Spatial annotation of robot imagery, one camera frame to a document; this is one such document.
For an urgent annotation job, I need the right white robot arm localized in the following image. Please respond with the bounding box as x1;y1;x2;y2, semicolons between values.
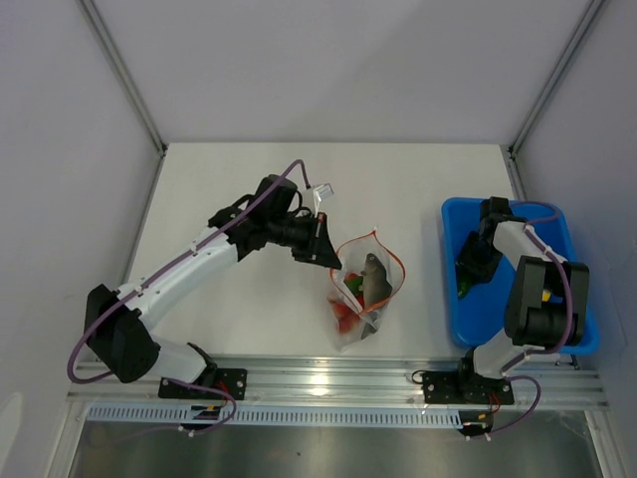
454;196;589;402

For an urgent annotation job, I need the aluminium mounting rail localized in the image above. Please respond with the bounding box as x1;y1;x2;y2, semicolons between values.
67;354;609;410

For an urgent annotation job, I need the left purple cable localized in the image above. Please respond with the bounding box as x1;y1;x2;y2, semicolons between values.
67;158;236;442

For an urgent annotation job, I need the red cherry tomato bunch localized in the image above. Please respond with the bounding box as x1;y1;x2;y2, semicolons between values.
327;272;364;335

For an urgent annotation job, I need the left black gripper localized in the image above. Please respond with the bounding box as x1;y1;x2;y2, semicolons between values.
268;211;341;270

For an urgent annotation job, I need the left aluminium frame post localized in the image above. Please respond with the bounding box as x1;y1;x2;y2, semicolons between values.
76;0;167;156

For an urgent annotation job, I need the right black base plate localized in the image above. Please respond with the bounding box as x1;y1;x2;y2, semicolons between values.
422;370;515;405

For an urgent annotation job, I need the aluminium frame post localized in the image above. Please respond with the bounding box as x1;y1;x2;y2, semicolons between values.
508;0;609;161
76;0;167;156

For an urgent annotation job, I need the white slotted cable duct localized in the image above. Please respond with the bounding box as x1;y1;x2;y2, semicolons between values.
87;402;462;429

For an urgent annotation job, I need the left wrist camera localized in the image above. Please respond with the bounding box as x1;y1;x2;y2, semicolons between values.
304;183;334;214

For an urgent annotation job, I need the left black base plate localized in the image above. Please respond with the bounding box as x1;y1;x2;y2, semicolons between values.
157;368;248;400

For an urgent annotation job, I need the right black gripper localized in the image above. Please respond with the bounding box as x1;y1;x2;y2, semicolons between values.
453;231;503;285

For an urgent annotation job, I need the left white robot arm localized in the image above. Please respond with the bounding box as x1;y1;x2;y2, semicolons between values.
83;174;341;398

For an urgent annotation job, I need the clear orange zip top bag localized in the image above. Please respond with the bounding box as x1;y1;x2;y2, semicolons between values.
326;230;406;351

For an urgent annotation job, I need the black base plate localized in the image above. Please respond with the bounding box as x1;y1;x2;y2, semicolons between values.
422;370;515;405
157;368;248;400

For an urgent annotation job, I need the right aluminium frame post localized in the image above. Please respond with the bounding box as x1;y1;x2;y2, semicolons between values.
508;0;609;161

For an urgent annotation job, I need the grey toy fish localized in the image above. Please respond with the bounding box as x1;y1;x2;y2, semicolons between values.
361;253;393;339

